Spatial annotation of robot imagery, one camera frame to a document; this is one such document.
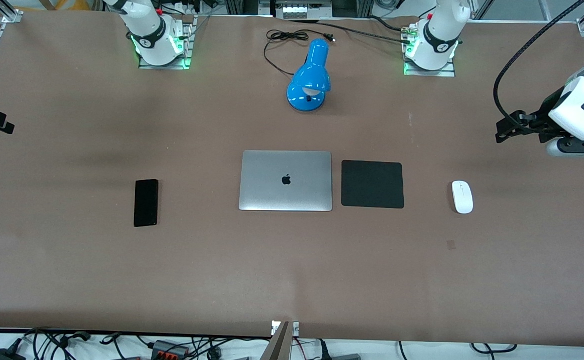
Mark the white edge bracket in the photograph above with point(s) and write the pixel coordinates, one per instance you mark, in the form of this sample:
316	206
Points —
295	328

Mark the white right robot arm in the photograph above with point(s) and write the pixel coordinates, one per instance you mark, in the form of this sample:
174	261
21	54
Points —
147	31

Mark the black plug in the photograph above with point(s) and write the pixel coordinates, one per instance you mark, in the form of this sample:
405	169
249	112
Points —
323	350

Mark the black smartphone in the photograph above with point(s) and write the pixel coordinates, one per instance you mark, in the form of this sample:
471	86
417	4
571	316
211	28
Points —
145	202

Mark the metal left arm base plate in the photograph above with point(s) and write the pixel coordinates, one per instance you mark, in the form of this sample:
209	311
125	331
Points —
449	70

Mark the blue desk lamp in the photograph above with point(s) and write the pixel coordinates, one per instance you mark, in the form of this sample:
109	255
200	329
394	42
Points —
309	80

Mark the black mouse pad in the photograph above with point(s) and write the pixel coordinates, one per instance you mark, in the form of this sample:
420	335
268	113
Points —
372	184

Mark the white computer mouse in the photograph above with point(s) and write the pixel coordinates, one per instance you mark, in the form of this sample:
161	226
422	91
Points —
462	197

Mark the silver closed laptop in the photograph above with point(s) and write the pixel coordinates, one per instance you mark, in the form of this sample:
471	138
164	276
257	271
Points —
285	181

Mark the black power adapter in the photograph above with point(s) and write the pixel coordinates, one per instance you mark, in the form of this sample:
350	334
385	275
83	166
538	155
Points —
5	354

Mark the white power strip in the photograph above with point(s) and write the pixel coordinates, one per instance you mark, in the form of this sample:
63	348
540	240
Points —
299	9

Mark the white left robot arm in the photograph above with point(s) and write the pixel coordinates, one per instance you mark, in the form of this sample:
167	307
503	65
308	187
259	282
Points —
439	37

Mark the grey connector with orange levers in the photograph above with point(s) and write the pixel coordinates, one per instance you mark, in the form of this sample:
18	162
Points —
170	349

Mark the grey slanted post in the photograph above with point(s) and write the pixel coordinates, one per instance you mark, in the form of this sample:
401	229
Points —
280	342

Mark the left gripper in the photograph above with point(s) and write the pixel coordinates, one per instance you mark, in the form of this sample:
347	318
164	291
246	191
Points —
540	120

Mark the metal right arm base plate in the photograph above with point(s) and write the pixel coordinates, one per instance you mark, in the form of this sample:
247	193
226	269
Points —
187	47

